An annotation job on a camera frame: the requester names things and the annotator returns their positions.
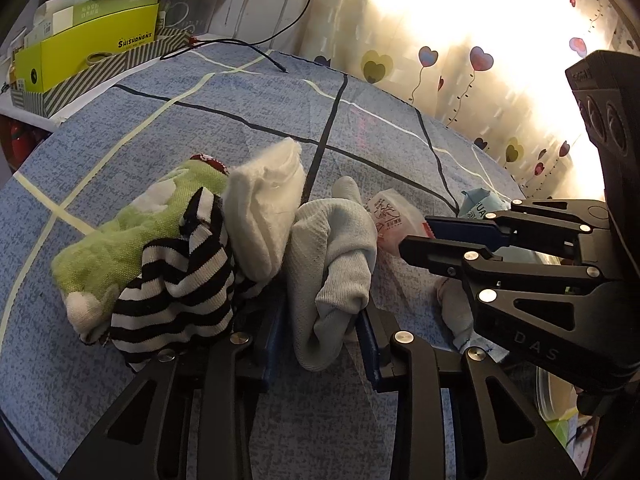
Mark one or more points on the blue plaid bedsheet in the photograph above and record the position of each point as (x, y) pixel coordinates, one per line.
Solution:
(150, 135)

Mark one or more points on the heart print curtain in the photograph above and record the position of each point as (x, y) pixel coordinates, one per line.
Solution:
(500, 35)

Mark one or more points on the red container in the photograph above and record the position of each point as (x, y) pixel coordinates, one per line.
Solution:
(20, 140)

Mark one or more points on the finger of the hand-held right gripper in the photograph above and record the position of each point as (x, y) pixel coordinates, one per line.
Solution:
(465, 230)
(440, 255)

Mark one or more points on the wet wipes pack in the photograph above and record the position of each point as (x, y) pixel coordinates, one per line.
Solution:
(480, 205)

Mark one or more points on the flat black white striped sock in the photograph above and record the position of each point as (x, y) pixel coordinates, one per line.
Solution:
(175, 290)

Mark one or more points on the striped cardboard box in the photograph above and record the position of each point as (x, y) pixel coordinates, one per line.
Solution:
(150, 50)

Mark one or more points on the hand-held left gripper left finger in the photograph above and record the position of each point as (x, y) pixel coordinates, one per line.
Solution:
(270, 350)

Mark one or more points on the lime green box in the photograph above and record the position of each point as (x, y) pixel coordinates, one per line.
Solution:
(75, 60)

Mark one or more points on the green fuzzy sock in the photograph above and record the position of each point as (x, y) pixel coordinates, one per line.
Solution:
(125, 235)

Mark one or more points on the dark box with cup print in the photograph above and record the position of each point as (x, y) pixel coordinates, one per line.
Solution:
(190, 10)

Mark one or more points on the cream sock with red stripe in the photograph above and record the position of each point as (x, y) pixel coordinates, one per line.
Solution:
(455, 310)

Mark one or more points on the flat light green box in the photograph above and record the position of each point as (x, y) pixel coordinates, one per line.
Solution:
(110, 7)

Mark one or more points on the glass jar with clear lid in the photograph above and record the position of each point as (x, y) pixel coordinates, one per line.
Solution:
(550, 395)

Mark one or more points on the small white box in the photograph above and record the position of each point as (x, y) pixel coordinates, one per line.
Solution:
(50, 22)

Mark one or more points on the light blue knotted sock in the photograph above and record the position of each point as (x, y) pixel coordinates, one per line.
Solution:
(325, 260)

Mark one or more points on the pink plastic packet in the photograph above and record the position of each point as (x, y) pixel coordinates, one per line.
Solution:
(390, 220)

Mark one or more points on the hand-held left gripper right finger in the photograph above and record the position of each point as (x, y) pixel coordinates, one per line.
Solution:
(369, 350)

